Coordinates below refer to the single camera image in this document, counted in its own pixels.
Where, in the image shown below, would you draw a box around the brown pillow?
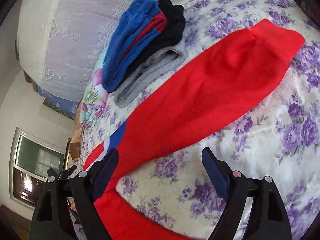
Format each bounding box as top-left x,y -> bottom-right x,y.
68,101 -> 84,161

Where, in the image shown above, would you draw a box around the folded blue pants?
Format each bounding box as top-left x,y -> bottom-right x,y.
102,0 -> 167,93

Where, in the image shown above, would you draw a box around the purple floral bedsheet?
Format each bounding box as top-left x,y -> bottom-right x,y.
67,0 -> 320,240

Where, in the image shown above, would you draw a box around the person's left hand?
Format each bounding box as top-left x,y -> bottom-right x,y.
69,198 -> 76,211

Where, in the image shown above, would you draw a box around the folded black pants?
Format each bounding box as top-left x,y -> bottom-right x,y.
120,0 -> 185,84

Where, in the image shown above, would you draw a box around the blue denim jeans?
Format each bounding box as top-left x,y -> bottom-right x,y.
293,0 -> 308,13

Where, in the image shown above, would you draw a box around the folded grey pants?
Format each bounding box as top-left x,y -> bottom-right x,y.
114,41 -> 186,108

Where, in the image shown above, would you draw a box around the blue patterned fabric bundle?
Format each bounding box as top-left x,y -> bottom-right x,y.
36,85 -> 79,120

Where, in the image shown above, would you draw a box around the window with white frame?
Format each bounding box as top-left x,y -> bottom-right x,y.
9,127 -> 66,210

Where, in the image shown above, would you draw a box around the red blue white track pants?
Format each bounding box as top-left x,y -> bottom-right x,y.
84,19 -> 305,239

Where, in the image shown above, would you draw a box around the folded floral quilt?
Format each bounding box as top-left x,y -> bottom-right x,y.
79,47 -> 108,126

